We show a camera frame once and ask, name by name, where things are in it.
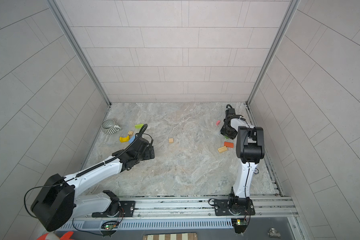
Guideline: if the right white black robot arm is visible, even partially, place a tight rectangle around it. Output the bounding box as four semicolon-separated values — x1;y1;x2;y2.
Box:
221;105;265;215

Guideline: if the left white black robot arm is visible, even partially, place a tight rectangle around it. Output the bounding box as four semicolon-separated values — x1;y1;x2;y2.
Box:
27;136;155;232

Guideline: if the blue wood block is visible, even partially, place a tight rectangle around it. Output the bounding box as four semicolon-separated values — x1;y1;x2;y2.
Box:
129;136;136;144

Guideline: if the red flat wood block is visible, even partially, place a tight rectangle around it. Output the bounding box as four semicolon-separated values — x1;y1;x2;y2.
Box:
224;142;234;148

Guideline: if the natural long wood block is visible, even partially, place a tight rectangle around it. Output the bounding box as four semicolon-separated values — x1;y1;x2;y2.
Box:
218;146;228;153

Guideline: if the yellow arch wood block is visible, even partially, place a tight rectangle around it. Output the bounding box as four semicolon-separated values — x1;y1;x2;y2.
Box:
119;136;130;143

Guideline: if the lime green long block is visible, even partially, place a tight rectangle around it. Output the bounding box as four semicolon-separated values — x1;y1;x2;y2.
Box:
135;124;144;129

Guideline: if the grey ribbed ceramic mug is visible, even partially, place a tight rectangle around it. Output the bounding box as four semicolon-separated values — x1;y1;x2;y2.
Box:
101;119;121;135

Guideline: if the left green circuit board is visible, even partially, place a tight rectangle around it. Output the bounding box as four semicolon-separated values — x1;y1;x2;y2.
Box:
101;221;120;232

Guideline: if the green circuit board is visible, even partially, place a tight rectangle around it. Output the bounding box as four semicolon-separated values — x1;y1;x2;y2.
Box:
101;221;120;232
231;219;248;235

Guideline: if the right green circuit board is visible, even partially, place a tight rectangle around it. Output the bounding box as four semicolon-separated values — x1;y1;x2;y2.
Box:
231;219;248;235

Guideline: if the striped wood board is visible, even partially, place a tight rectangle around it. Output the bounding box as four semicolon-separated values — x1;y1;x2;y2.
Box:
143;233;198;240

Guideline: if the small metal clamp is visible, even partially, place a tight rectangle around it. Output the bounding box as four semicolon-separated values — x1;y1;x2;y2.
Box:
268;228;281;239

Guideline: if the red white object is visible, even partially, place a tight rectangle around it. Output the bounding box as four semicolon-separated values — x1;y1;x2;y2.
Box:
37;231;74;240

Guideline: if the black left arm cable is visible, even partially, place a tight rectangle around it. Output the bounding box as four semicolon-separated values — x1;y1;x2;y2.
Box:
23;123;154;236

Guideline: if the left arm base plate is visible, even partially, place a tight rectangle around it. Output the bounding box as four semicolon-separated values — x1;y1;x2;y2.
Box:
92;201;136;218

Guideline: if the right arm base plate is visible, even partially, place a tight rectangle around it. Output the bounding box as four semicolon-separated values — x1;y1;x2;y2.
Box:
214;198;256;216

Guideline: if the grey slotted cable duct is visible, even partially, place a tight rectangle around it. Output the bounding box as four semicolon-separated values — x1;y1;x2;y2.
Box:
58;218;233;233

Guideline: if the aluminium mounting rail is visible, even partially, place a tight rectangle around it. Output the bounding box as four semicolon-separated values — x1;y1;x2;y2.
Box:
77;196;298;220

